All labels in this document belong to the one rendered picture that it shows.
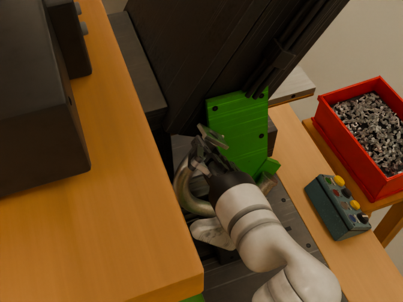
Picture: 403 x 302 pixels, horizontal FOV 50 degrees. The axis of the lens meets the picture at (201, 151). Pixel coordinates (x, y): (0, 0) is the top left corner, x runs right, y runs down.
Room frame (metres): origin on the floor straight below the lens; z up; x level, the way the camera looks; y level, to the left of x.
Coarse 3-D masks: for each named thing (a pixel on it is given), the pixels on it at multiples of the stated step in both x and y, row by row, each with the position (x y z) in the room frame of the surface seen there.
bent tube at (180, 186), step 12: (204, 132) 0.45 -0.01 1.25; (216, 132) 0.47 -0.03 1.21; (216, 144) 0.44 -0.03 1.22; (204, 156) 0.43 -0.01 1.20; (180, 168) 0.42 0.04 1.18; (180, 180) 0.41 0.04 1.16; (180, 192) 0.40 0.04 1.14; (180, 204) 0.39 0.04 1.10; (192, 204) 0.39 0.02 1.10; (204, 204) 0.40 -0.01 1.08; (204, 216) 0.39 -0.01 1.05
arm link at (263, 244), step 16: (240, 224) 0.26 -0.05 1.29; (256, 224) 0.25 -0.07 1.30; (272, 224) 0.25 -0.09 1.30; (240, 240) 0.24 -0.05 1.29; (256, 240) 0.23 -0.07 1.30; (272, 240) 0.22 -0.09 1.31; (288, 240) 0.22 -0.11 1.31; (240, 256) 0.22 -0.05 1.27; (256, 256) 0.21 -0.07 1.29; (272, 256) 0.21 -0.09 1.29; (288, 256) 0.20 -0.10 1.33; (304, 256) 0.19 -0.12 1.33; (256, 272) 0.20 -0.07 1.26; (288, 272) 0.18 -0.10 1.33; (304, 272) 0.17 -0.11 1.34; (320, 272) 0.17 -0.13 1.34; (304, 288) 0.16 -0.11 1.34; (320, 288) 0.15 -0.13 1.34; (336, 288) 0.16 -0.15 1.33
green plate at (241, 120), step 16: (224, 96) 0.50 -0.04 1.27; (240, 96) 0.51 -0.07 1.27; (208, 112) 0.49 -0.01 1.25; (224, 112) 0.49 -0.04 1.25; (240, 112) 0.50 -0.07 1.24; (256, 112) 0.51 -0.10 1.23; (224, 128) 0.48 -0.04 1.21; (240, 128) 0.49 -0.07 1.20; (256, 128) 0.50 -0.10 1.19; (240, 144) 0.48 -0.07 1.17; (256, 144) 0.49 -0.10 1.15; (240, 160) 0.47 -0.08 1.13; (256, 160) 0.48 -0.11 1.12
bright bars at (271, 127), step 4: (268, 116) 0.69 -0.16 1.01; (268, 120) 0.68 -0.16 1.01; (268, 124) 0.66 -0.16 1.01; (272, 124) 0.66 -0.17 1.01; (268, 128) 0.65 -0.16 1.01; (272, 128) 0.65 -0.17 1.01; (276, 128) 0.65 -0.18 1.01; (268, 132) 0.64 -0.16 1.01; (272, 132) 0.64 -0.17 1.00; (276, 132) 0.64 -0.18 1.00; (268, 136) 0.64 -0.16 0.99; (272, 136) 0.64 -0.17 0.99; (268, 140) 0.64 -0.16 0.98; (272, 140) 0.64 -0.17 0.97; (268, 144) 0.64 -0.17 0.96; (272, 144) 0.64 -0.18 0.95; (268, 148) 0.64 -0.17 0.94; (272, 148) 0.64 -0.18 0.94; (268, 152) 0.64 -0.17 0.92; (272, 152) 0.65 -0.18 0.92; (268, 156) 0.64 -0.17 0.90
